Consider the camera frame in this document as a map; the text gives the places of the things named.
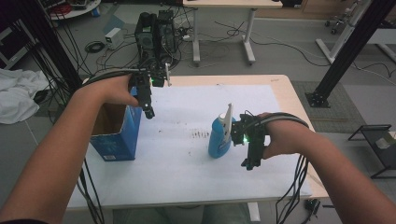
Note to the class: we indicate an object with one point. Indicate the white paper sheet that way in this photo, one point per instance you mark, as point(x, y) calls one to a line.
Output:
point(186, 174)

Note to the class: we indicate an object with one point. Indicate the black metal column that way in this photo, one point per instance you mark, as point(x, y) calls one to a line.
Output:
point(53, 46)
point(351, 46)

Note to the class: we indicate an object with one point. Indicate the small white device box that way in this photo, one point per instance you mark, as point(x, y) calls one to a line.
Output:
point(113, 38)

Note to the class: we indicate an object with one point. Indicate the white cloth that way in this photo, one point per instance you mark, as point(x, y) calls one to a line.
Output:
point(18, 93)

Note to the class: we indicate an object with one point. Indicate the black computer tower green sticker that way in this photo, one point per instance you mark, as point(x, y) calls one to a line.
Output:
point(144, 34)

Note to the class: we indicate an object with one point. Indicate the white metal stand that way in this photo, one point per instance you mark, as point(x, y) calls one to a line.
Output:
point(341, 34)

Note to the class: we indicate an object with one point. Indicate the light wooden table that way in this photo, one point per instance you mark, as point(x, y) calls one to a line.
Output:
point(291, 93)

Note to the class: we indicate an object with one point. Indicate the grey floor mat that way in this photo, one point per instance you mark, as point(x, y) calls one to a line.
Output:
point(342, 109)

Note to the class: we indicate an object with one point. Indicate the white-legged wooden desk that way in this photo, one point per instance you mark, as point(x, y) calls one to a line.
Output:
point(230, 3)

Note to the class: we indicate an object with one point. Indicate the round white table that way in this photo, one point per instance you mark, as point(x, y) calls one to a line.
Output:
point(74, 12)

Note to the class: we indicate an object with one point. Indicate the white table leg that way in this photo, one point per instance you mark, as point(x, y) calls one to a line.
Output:
point(253, 213)

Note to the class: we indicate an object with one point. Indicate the black metal rack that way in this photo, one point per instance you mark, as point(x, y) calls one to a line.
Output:
point(384, 149)

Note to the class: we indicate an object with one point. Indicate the blue cardboard box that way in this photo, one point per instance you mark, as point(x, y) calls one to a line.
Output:
point(118, 143)

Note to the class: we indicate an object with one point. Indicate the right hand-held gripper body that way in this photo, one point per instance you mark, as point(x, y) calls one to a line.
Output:
point(255, 137)

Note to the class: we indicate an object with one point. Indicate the black power adapter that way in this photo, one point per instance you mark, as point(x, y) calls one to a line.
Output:
point(312, 206)

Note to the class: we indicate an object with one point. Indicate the blue bottle with white cap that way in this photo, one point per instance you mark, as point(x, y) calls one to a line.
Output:
point(217, 143)

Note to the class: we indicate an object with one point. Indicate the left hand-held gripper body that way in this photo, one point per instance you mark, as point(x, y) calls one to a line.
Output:
point(146, 79)

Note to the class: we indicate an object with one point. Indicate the person's right hand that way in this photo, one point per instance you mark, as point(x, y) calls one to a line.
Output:
point(283, 140)

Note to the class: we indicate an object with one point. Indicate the person's left hand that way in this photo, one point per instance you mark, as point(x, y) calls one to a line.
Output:
point(115, 91)

